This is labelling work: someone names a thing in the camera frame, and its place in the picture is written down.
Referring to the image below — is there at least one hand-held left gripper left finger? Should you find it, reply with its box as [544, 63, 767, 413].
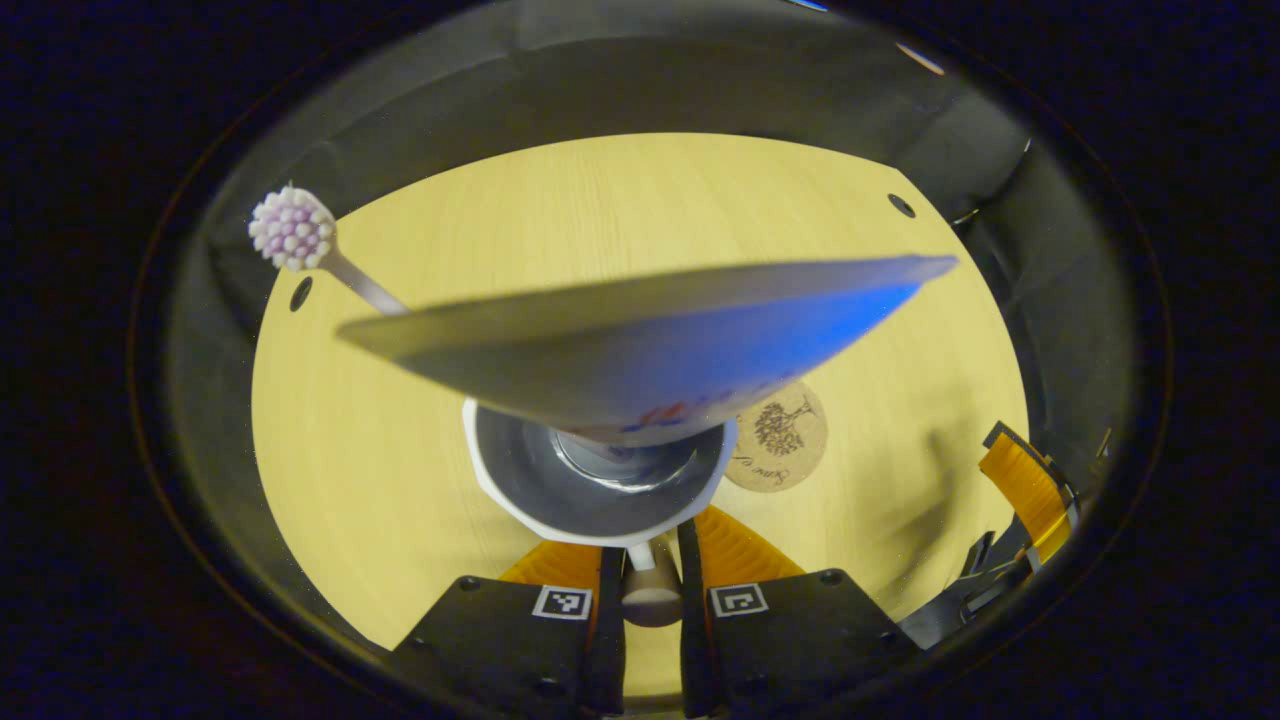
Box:
[390, 540, 626, 716]

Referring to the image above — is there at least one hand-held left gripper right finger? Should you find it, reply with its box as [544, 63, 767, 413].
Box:
[678, 505, 916, 717]

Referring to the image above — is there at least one white cup with wooden handle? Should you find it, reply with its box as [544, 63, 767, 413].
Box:
[462, 395, 739, 629]

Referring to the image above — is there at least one round cork coaster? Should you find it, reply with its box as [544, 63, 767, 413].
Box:
[722, 380, 830, 493]

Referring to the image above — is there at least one white toothpaste tube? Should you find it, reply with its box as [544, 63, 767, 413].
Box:
[335, 253, 959, 448]

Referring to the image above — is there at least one white and pink toothbrush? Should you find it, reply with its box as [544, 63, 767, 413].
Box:
[248, 185, 411, 317]

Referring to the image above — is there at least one wooden desktop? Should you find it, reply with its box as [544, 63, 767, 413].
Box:
[250, 133, 1031, 696]

